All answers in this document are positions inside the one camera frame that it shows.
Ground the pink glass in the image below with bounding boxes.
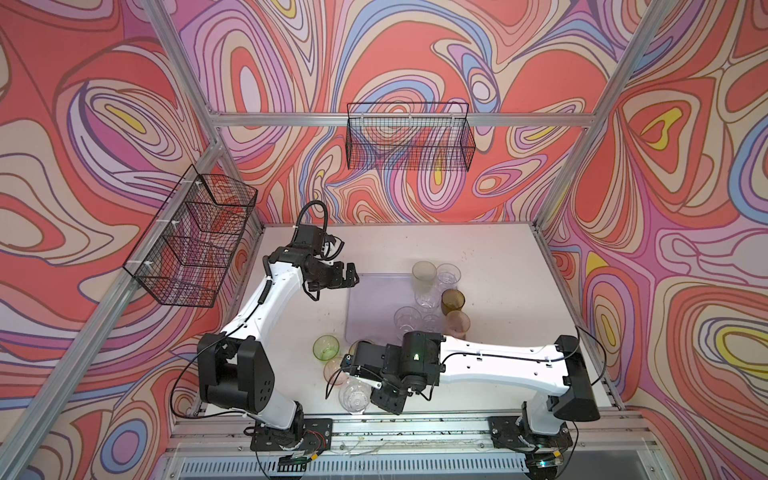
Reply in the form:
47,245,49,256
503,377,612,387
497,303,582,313
323,356,349,386
445,310,471,339

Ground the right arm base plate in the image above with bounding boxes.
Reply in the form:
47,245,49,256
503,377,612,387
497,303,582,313
488,415,573,453

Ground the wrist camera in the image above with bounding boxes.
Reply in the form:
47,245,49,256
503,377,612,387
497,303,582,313
290,224,345,261
341,341,386,382

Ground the large pale green glass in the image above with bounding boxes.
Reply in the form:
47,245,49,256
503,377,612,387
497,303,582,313
411,260,437,295

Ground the black wire basket wall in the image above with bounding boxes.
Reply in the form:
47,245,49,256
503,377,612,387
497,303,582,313
345,100,476,172
123,166,258,308

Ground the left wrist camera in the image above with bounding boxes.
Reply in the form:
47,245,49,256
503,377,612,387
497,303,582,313
290,224,345,261

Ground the small clear glass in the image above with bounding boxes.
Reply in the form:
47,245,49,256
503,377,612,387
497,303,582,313
422,314,445,333

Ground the black wire basket back wall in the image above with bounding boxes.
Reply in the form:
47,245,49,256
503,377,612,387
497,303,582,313
345,100,476,172

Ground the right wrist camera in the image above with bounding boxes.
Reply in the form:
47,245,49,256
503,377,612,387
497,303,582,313
341,341,386,382

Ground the lavender rectangular plastic tray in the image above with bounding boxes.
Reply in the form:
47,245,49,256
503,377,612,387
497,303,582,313
344,273,445,345

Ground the yellow glass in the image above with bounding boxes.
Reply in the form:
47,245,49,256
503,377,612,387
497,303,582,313
348,340,362,355

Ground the black wire basket left wall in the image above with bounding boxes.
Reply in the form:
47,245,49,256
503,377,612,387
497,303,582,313
123,166,258,308

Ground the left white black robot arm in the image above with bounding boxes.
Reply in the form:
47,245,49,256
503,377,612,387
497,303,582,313
196,247,360,430

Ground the amber brown glass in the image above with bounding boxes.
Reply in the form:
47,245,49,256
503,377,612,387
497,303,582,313
440,288,466,316

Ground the aluminium front rail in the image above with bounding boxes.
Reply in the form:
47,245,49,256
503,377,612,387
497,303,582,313
166,410,660,455

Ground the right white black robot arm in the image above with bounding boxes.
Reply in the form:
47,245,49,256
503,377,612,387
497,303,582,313
346,331,601,436

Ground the bright green glass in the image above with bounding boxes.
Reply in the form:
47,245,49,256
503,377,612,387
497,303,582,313
312,335,340,362

